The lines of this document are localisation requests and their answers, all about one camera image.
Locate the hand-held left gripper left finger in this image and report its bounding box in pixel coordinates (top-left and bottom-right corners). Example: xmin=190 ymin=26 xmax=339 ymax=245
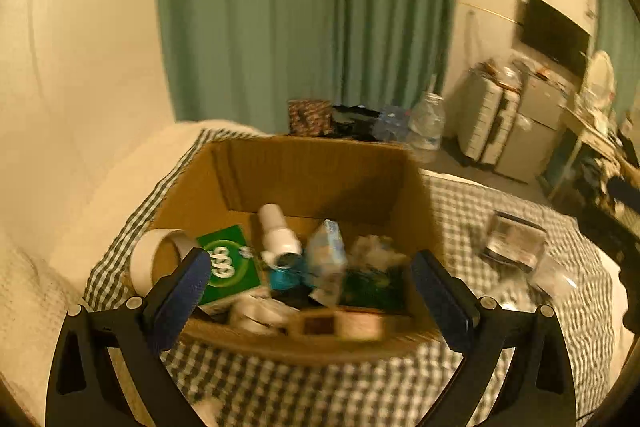
xmin=45 ymin=248 xmax=213 ymax=427

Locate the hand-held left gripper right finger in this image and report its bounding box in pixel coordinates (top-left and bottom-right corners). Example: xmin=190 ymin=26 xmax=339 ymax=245
xmin=411 ymin=249 xmax=578 ymax=427

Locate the white lace cloth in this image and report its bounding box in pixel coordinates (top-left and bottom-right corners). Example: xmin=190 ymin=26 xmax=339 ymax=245
xmin=347 ymin=234 xmax=408 ymax=273

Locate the brown cardboard box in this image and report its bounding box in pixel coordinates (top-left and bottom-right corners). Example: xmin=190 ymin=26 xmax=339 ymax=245
xmin=122 ymin=134 xmax=446 ymax=365

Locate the wide white tape roll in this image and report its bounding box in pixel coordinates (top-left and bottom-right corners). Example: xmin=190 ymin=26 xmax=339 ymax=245
xmin=129 ymin=228 xmax=193 ymax=295

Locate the green and white carton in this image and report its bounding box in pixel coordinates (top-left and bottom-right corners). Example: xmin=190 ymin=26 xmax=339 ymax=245
xmin=196 ymin=224 xmax=271 ymax=315

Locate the dark green packet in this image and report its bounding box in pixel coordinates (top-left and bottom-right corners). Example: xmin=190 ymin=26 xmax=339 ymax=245
xmin=345 ymin=267 xmax=408 ymax=313

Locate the clear plastic case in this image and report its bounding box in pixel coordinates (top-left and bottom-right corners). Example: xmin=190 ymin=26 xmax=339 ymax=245
xmin=482 ymin=211 xmax=547 ymax=269

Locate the teal round container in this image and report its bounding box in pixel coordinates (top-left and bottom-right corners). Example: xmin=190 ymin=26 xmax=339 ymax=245
xmin=268 ymin=257 xmax=306 ymax=293

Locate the white plastic bottle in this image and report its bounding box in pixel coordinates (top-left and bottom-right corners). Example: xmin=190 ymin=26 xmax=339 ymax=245
xmin=257 ymin=203 xmax=303 ymax=265

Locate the clear plastic bag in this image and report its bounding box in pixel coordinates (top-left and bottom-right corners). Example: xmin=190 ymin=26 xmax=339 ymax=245
xmin=527 ymin=254 xmax=576 ymax=295

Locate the light blue packet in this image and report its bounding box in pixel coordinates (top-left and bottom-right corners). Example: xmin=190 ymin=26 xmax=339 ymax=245
xmin=305 ymin=219 xmax=348 ymax=308

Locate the grey checkered blanket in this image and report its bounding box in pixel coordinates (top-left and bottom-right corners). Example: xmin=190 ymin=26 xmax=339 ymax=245
xmin=82 ymin=129 xmax=616 ymax=427

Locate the large clear water jug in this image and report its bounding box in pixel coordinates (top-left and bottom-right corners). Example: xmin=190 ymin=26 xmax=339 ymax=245
xmin=409 ymin=77 xmax=447 ymax=162

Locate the white ribbed suitcase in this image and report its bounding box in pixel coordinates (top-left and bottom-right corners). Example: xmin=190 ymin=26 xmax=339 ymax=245
xmin=462 ymin=67 xmax=521 ymax=168

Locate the pack of water bottles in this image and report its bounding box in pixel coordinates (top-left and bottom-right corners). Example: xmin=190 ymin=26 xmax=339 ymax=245
xmin=375 ymin=106 xmax=413 ymax=142

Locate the grey mini fridge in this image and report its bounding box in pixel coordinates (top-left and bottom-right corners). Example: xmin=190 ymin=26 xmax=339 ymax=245
xmin=497 ymin=72 xmax=576 ymax=185

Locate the dark clothes pile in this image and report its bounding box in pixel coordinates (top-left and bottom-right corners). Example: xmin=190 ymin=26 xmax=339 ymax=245
xmin=331 ymin=104 xmax=386 ymax=142

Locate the floral patterned box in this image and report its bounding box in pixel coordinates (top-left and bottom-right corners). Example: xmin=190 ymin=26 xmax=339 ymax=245
xmin=287 ymin=98 xmax=334 ymax=138

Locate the white dressing table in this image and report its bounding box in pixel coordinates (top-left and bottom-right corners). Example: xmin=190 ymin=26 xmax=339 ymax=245
xmin=542 ymin=104 xmax=631 ymax=202

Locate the white oval vanity mirror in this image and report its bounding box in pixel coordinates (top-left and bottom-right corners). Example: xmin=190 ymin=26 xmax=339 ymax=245
xmin=582 ymin=51 xmax=617 ymax=118

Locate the wide green curtain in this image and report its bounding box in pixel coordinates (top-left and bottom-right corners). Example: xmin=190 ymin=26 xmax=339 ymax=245
xmin=154 ymin=0 xmax=458 ymax=138

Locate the narrow green curtain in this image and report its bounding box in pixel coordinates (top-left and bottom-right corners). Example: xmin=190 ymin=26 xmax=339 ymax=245
xmin=595 ymin=0 xmax=640 ymax=122

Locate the black wall television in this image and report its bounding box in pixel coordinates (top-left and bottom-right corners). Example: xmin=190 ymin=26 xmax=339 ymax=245
xmin=520 ymin=0 xmax=592 ymax=78

